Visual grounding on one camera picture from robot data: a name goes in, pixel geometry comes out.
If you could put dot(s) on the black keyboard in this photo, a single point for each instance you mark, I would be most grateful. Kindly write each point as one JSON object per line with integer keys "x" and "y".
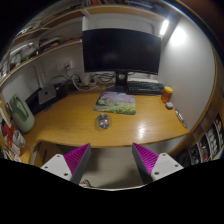
{"x": 144, "y": 88}

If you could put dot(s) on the silver mini computer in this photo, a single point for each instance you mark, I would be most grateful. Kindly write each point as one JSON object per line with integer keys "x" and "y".
{"x": 46, "y": 95}

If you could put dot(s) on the pale green jug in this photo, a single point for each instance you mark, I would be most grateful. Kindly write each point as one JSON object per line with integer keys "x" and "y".
{"x": 22, "y": 116}

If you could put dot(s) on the black computer monitor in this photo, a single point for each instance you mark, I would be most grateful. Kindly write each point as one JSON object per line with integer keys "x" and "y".
{"x": 120, "y": 50}

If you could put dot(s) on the dark pen-shaped gadget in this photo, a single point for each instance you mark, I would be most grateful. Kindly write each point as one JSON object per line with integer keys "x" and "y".
{"x": 181, "y": 118}

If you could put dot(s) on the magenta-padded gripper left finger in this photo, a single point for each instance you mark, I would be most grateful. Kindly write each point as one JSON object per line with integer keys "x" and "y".
{"x": 60, "y": 165}

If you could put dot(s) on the white wall socket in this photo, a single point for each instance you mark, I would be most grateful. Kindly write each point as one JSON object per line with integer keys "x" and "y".
{"x": 68, "y": 65}

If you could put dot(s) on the transparent computer mouse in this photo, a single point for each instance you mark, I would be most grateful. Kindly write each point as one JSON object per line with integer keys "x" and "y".
{"x": 103, "y": 121}

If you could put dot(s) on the orange bottle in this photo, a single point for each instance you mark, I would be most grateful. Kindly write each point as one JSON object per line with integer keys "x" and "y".
{"x": 166, "y": 95}

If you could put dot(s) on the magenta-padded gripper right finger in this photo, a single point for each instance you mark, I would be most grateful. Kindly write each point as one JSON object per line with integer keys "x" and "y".
{"x": 163, "y": 165}

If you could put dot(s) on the black desk stand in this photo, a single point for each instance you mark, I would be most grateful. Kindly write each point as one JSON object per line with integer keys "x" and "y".
{"x": 32, "y": 101}

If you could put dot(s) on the wooden cubby shelf unit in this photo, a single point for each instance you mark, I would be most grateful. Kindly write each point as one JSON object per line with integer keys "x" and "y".
{"x": 210, "y": 140}

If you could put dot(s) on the wooden wall shelf unit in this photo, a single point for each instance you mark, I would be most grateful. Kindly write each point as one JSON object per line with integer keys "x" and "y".
{"x": 53, "y": 45}

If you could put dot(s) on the white power strip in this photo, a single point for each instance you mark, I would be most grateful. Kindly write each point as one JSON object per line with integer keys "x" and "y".
{"x": 87, "y": 80}

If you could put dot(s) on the small grey case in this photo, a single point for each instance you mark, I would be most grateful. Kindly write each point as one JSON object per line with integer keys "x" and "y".
{"x": 169, "y": 105}

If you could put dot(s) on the white wall light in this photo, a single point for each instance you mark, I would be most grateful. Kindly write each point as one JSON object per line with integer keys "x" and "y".
{"x": 164, "y": 27}

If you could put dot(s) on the landscape print mouse pad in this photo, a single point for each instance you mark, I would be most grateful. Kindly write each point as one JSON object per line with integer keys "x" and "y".
{"x": 115, "y": 103}

